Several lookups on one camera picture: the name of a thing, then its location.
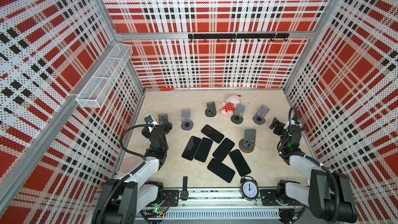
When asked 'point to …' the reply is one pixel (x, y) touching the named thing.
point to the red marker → (166, 89)
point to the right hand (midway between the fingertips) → (281, 121)
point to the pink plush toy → (229, 106)
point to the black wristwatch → (184, 193)
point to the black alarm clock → (249, 188)
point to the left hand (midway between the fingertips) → (155, 122)
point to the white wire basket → (97, 88)
